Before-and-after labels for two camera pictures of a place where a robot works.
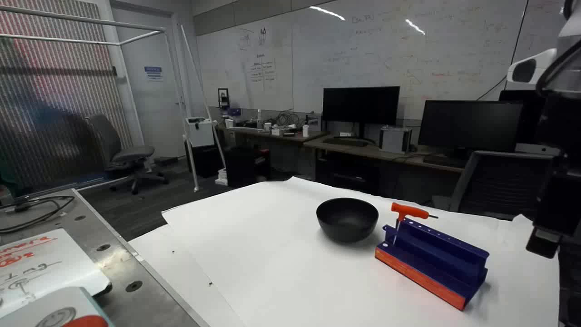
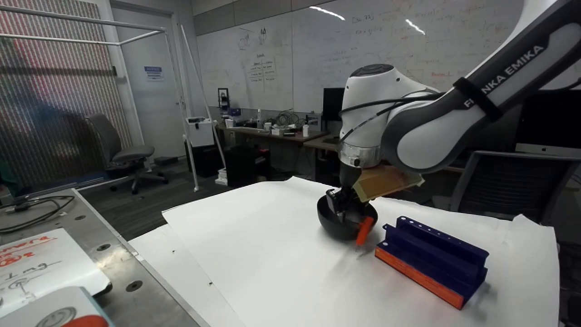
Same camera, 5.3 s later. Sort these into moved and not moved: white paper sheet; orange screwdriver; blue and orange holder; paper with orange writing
Moved: orange screwdriver
Not moved: blue and orange holder; white paper sheet; paper with orange writing
